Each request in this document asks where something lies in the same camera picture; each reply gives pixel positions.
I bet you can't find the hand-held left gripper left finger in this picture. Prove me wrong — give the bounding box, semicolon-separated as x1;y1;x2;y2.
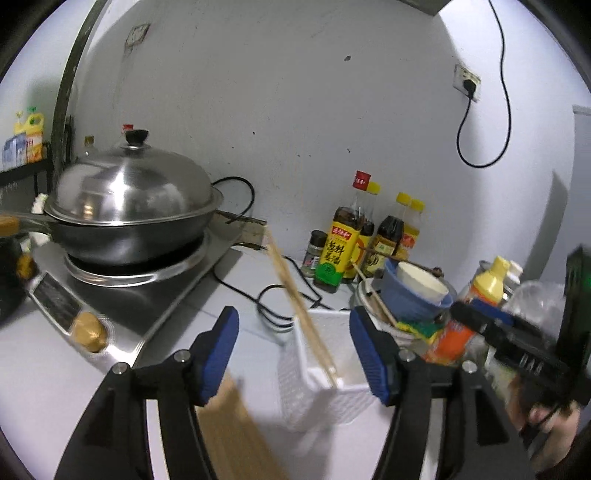
53;305;241;480

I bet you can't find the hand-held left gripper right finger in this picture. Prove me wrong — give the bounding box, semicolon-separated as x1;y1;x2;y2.
348;307;536;480

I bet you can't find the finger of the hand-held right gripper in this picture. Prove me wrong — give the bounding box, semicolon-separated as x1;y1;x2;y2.
450;299;517;342

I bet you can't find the white perforated plastic basket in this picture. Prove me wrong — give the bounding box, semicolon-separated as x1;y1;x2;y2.
277;308;377;432

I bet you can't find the wooden chopstick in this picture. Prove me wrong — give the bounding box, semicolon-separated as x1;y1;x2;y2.
263;226;335;387
267;230;341;385

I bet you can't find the bundle of light chopsticks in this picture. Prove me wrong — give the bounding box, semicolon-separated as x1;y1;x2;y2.
196;374;289;480

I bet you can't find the person's right forearm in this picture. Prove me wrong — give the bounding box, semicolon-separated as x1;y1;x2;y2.
531;429;591;480

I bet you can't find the person's right hand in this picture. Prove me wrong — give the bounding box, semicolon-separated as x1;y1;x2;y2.
526;401;583;462

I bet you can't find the orange dish soap bottle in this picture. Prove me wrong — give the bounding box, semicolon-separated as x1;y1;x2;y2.
422;256;511;366

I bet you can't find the yellow green sponge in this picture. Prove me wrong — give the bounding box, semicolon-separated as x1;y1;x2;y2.
396;320;444;341

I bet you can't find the clear plastic bag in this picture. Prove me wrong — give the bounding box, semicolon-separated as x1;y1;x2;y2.
501;279;568;334

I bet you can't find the blue bowl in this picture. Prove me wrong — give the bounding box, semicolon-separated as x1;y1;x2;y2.
382;258;455;324

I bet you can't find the white bowl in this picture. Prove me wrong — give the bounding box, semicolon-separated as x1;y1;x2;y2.
397;262;451;305

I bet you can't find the silver induction cooker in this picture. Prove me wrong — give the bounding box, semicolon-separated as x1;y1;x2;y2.
28;226;243;374

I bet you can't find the yellow liquid bottle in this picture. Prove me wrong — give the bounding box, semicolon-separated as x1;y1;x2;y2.
399;199;426;262

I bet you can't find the cooking wine bottle red cap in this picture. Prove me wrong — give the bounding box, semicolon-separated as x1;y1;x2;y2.
314;170;374;294

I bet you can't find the small spice jar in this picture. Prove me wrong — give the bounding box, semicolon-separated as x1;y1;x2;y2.
301;230;328;278

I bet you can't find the dark soy sauce bottle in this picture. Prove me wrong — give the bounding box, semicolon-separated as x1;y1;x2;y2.
369;192;411;274
358;181;382;278

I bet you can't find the steel wok lid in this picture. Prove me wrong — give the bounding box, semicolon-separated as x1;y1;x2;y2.
44;130;225;227

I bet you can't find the small black electric pot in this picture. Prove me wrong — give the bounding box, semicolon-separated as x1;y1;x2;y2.
0;233;38;324

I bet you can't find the yellow oil jug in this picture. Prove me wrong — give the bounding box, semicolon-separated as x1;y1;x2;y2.
14;107;45;163

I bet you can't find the blue white carton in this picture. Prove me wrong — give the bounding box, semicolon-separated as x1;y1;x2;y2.
2;136;27;169

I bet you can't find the dark vertical pipe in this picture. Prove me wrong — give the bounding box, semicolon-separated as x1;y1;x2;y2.
50;0;110;163

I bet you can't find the black power cable with plug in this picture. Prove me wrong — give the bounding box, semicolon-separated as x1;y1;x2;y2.
210;176;352;330

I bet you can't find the black wok with wooden handle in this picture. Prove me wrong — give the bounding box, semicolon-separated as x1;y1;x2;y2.
0;185;225;267

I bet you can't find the black wall cable with plug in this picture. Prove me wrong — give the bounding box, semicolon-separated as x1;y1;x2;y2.
456;0;512;168

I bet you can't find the white wall socket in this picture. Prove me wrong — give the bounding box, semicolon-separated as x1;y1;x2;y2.
452;64;482;103

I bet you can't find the black wire rack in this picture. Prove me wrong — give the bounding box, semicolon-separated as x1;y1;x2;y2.
0;143;51;195

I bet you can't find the wall switch plate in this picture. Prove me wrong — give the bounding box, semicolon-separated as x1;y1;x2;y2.
126;24;151;49

